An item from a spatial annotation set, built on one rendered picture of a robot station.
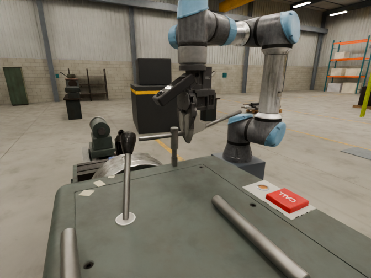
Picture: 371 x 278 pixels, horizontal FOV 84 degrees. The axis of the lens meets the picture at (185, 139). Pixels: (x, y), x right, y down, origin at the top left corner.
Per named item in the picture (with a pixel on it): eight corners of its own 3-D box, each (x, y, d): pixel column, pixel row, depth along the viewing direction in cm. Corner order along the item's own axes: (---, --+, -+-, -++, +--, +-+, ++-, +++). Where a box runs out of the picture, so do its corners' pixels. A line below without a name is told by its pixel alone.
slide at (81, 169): (150, 167, 138) (149, 161, 137) (78, 182, 119) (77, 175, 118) (142, 158, 153) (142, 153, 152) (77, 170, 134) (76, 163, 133)
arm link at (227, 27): (210, 22, 66) (185, 15, 59) (240, 15, 58) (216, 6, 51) (208, 48, 68) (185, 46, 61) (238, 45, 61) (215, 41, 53)
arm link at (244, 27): (244, 21, 97) (163, 18, 66) (267, 16, 89) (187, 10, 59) (244, 48, 101) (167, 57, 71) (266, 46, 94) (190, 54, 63)
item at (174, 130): (172, 167, 59) (172, 128, 56) (169, 165, 61) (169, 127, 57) (179, 166, 60) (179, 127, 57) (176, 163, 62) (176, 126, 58)
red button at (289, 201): (308, 208, 43) (309, 200, 42) (288, 217, 40) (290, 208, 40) (283, 194, 48) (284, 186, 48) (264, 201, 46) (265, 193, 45)
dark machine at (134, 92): (181, 131, 590) (181, 57, 533) (138, 134, 554) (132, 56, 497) (167, 118, 755) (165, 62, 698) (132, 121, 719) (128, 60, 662)
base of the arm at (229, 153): (240, 150, 118) (241, 134, 115) (258, 160, 105) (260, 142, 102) (217, 154, 113) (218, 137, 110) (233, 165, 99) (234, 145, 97)
